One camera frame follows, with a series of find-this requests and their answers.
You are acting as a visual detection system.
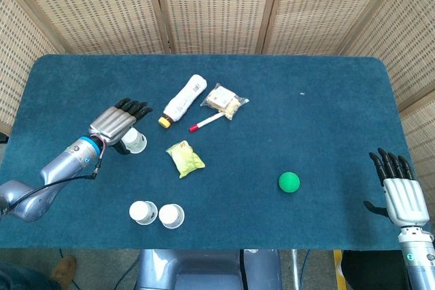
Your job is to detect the white marker red cap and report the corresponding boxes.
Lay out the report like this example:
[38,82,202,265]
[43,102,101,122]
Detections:
[189,111,226,133]

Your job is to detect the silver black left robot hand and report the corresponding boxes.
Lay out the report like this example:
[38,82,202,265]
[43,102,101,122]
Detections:
[88,98,154,156]

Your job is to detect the clear bag of biscuits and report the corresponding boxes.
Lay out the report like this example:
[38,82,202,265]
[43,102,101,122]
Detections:
[200,82,250,121]

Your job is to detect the black object on floor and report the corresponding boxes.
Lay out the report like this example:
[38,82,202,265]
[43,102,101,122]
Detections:
[341,250,408,290]

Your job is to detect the yellow floor tape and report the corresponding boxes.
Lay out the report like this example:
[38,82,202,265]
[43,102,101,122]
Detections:
[333,249,348,290]

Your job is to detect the woven bamboo screen panel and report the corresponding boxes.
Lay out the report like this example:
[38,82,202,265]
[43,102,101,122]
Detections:
[0,0,66,137]
[339,0,435,107]
[151,0,283,55]
[0,0,171,55]
[263,0,407,56]
[399,91,435,228]

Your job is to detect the yellow green snack packet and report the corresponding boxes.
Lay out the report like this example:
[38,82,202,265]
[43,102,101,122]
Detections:
[165,140,206,179]

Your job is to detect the green ball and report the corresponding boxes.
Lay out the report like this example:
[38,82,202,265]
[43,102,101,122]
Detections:
[278,171,301,194]

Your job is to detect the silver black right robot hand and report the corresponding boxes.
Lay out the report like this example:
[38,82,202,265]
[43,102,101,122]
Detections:
[363,147,430,228]

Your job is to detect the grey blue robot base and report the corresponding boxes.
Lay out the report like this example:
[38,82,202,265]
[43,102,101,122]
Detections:
[135,249,283,290]

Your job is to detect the blue floor cable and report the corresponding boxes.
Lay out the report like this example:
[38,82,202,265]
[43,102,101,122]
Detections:
[114,255,141,290]

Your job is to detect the white bottle yellow cap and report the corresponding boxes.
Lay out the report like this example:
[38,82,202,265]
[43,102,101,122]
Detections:
[158,74,208,130]

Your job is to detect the metal pole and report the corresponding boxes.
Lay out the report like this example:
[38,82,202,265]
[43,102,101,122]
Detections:
[291,249,302,290]

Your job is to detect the blue felt table cover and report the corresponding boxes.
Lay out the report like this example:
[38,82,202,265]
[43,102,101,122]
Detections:
[0,54,425,251]

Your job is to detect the white paper cup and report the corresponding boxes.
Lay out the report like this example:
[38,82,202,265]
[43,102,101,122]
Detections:
[128,200,159,226]
[158,203,186,229]
[121,128,147,154]

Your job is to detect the blue jeans leg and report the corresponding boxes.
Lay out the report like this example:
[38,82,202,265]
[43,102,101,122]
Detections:
[0,261,57,290]

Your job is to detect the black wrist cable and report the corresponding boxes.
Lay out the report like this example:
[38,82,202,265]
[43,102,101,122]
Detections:
[5,140,106,212]

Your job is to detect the brown shoe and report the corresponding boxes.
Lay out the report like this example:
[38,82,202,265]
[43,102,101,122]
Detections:
[50,255,77,285]

